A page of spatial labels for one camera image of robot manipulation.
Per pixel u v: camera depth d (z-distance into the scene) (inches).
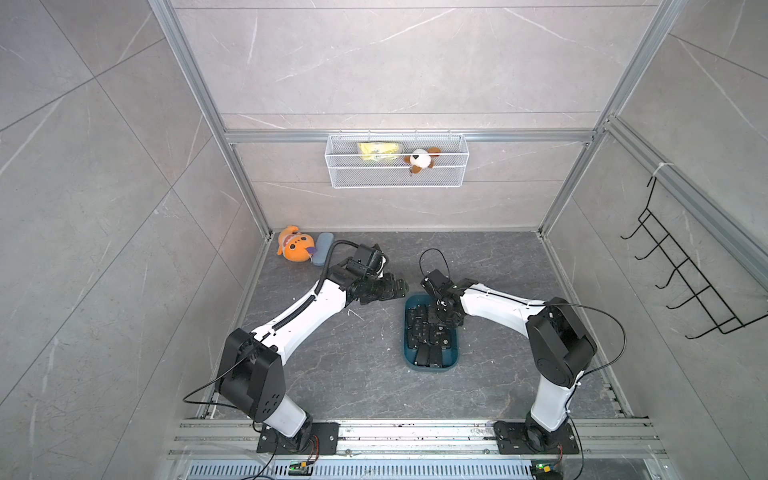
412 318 36.5
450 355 34.3
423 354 33.8
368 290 27.2
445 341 34.7
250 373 16.7
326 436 28.8
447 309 26.8
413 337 35.0
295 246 40.9
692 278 26.0
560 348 19.0
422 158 33.7
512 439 28.7
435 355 34.0
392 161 34.6
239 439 29.4
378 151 32.8
